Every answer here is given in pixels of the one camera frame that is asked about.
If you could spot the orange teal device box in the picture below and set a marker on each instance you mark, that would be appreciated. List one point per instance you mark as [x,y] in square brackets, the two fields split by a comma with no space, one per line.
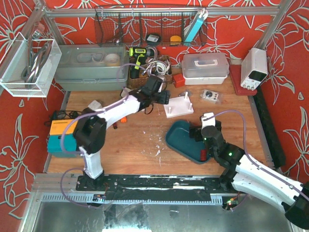
[56,130]

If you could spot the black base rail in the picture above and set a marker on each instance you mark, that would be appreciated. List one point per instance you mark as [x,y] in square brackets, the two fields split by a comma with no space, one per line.
[155,188]

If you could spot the woven basket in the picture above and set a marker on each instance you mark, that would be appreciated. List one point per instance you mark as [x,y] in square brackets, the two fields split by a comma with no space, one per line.
[161,68]

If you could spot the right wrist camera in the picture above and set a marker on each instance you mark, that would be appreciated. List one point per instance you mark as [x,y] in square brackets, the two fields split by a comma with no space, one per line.
[208,119]

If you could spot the white four-peg base plate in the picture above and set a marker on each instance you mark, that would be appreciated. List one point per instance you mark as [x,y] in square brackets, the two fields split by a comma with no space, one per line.
[179,106]

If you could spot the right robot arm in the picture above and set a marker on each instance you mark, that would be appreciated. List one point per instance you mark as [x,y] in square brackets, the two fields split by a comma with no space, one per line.
[245,174]

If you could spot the orange power cube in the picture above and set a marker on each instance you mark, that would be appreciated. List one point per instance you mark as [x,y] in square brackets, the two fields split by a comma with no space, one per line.
[178,80]

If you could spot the white power supply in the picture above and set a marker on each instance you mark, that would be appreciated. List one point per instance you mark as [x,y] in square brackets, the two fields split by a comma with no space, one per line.
[253,69]

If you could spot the black wire basket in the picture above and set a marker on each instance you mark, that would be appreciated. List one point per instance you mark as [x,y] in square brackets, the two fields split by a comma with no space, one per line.
[130,24]

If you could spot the grey storage box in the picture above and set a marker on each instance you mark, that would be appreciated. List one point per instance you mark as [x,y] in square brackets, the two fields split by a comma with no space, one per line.
[92,68]

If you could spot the black cable duct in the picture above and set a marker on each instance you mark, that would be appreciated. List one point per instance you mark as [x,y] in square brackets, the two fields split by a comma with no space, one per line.
[276,151]

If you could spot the yellow tape measure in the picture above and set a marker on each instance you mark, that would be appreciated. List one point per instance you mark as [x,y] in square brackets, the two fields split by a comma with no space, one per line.
[175,40]

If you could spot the teal plastic tray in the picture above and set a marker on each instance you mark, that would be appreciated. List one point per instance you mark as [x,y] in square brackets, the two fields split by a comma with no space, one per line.
[178,140]

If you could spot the blue white tool case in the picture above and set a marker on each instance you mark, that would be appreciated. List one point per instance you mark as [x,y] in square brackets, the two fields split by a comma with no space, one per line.
[192,29]

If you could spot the white plastic toolbox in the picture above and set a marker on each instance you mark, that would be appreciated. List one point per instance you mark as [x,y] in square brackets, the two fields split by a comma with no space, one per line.
[205,68]

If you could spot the red spring lower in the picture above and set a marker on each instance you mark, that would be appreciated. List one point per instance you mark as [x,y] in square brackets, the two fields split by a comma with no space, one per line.
[203,155]

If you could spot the green yellow cordless drill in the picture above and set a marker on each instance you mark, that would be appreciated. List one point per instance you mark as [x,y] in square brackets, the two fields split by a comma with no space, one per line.
[140,56]

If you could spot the white work glove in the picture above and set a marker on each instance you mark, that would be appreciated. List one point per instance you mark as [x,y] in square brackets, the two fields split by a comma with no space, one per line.
[126,91]

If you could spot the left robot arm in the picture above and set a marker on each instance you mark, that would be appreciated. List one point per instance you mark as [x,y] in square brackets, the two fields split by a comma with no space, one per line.
[91,127]

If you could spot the clear acrylic box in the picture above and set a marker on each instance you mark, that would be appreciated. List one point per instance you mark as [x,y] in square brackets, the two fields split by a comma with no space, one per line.
[30,69]

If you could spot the red mat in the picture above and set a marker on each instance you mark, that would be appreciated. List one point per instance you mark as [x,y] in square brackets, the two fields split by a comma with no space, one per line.
[235,74]

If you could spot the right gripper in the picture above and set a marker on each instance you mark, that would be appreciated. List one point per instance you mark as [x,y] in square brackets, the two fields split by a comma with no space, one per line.
[196,133]

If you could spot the orange black handled screwdriver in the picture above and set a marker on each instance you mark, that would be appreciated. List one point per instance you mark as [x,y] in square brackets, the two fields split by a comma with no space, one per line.
[124,120]

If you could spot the bagged white control box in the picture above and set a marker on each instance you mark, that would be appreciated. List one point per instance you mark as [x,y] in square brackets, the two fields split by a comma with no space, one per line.
[211,96]

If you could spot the small white adapter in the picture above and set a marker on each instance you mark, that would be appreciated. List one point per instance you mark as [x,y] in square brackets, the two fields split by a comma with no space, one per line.
[95,105]

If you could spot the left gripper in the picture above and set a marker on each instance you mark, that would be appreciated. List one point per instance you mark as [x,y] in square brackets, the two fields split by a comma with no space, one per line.
[163,97]

